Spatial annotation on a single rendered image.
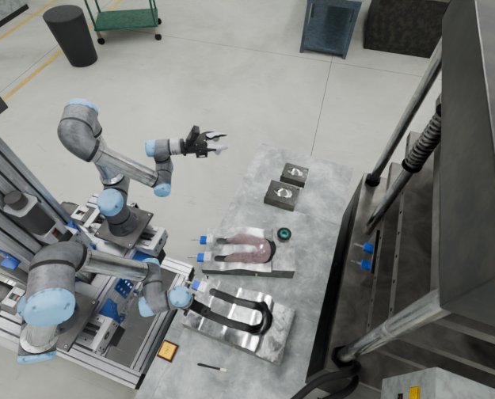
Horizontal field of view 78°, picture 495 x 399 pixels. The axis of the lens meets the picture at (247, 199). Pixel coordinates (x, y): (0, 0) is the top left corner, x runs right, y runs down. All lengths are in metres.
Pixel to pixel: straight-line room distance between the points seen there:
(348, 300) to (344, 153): 2.06
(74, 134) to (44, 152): 2.73
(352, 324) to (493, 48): 1.29
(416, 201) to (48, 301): 1.45
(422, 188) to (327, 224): 0.59
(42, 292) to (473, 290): 0.98
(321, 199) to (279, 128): 1.76
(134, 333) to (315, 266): 1.32
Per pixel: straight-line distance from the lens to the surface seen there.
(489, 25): 1.22
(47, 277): 1.02
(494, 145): 0.77
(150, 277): 1.28
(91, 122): 1.34
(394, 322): 1.05
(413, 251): 1.44
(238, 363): 1.64
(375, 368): 1.76
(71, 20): 4.83
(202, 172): 3.20
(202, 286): 1.61
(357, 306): 1.81
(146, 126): 3.83
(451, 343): 1.35
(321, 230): 1.92
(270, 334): 1.60
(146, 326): 2.36
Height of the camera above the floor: 2.43
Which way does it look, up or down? 55 degrees down
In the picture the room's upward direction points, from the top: 1 degrees clockwise
